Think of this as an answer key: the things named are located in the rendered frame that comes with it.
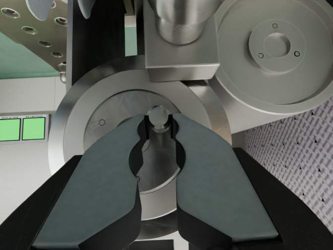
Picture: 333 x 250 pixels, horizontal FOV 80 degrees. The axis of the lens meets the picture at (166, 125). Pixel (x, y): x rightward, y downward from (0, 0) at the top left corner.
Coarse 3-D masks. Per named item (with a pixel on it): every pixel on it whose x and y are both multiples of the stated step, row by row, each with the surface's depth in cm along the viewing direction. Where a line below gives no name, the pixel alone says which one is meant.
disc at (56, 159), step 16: (112, 64) 17; (128, 64) 17; (144, 64) 17; (80, 80) 17; (96, 80) 17; (192, 80) 17; (64, 96) 17; (80, 96) 17; (208, 96) 16; (64, 112) 16; (208, 112) 16; (224, 112) 16; (64, 128) 16; (224, 128) 16; (48, 144) 16; (144, 224) 15; (160, 224) 15; (176, 224) 15
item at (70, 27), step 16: (96, 0) 25; (80, 16) 20; (96, 16) 25; (112, 16) 33; (80, 32) 20; (96, 32) 25; (112, 32) 33; (80, 48) 20; (96, 48) 24; (112, 48) 32; (80, 64) 19; (96, 64) 24
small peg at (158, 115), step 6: (150, 108) 12; (156, 108) 11; (162, 108) 11; (150, 114) 11; (156, 114) 11; (162, 114) 11; (168, 114) 11; (150, 120) 11; (156, 120) 11; (162, 120) 11; (168, 120) 11; (156, 126) 11; (162, 126) 11; (168, 126) 13; (162, 132) 14
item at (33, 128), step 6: (24, 120) 49; (30, 120) 49; (36, 120) 49; (42, 120) 49; (24, 126) 49; (30, 126) 49; (36, 126) 49; (42, 126) 49; (24, 132) 48; (30, 132) 48; (36, 132) 48; (42, 132) 48; (24, 138) 48; (30, 138) 48; (36, 138) 48
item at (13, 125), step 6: (0, 120) 49; (6, 120) 49; (12, 120) 49; (18, 120) 49; (0, 126) 49; (6, 126) 49; (12, 126) 49; (18, 126) 49; (0, 132) 48; (6, 132) 48; (12, 132) 48; (18, 132) 48; (0, 138) 48; (6, 138) 48; (12, 138) 48; (18, 138) 48
